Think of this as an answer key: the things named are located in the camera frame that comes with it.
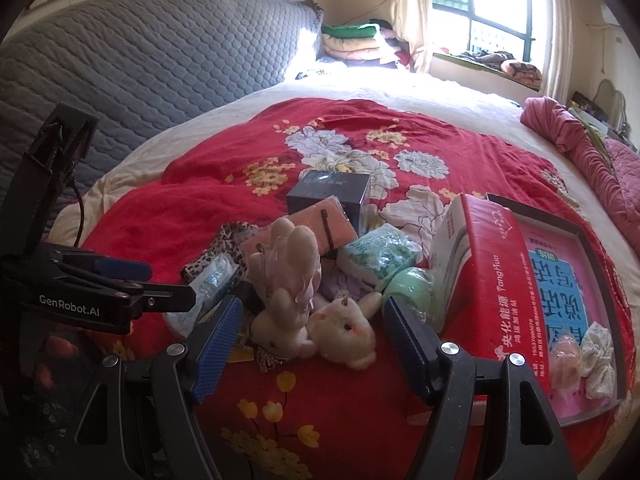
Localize mint green soft ball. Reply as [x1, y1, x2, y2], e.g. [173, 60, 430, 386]
[383, 266, 433, 322]

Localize purple soft flower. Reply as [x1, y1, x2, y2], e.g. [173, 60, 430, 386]
[318, 258, 374, 302]

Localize pink quilted comforter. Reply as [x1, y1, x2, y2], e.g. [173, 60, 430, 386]
[520, 96, 640, 252]

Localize pink dress plush bunny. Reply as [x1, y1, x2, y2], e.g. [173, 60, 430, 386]
[247, 217, 321, 373]

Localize beige bed sheet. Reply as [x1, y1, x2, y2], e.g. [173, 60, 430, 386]
[46, 66, 640, 480]

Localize window with dark frame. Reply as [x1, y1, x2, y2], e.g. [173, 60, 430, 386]
[432, 0, 548, 66]

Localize green patterned tissue pack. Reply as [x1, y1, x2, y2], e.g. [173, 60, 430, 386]
[336, 223, 422, 292]

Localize cream curtain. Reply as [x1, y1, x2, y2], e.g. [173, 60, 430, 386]
[390, 0, 434, 73]

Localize person's left hand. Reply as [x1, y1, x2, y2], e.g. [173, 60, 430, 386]
[35, 335, 79, 389]

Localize leopard print scarf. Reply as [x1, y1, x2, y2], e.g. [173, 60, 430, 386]
[180, 221, 260, 284]

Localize red floral blanket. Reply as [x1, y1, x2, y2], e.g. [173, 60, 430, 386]
[84, 98, 639, 479]

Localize heart shaped mirror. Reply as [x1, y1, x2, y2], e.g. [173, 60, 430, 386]
[593, 79, 627, 132]

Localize clothes on window sill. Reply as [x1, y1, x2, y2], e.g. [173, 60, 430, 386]
[440, 50, 542, 90]

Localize grey quilted headboard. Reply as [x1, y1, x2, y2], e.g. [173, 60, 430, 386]
[1, 0, 323, 191]

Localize red tissue box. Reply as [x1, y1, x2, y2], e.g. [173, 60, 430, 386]
[428, 194, 550, 392]

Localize dark navy small box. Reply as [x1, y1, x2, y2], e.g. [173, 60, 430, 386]
[286, 170, 372, 235]

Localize stack of folded blankets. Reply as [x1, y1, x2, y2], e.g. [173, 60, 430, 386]
[321, 20, 411, 67]

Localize black cable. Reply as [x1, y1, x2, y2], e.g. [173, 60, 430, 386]
[67, 176, 87, 248]

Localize pink tissue pack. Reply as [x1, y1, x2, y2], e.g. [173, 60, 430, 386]
[238, 195, 359, 266]

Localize peach soft puff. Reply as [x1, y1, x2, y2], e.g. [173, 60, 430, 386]
[549, 333, 582, 391]

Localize grey shallow box tray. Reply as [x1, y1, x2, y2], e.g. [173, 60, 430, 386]
[485, 193, 629, 428]

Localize white floral scrunchie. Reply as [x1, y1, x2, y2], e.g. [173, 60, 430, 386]
[580, 322, 616, 400]

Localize cream plush bear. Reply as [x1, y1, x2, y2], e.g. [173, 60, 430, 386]
[306, 292, 382, 370]

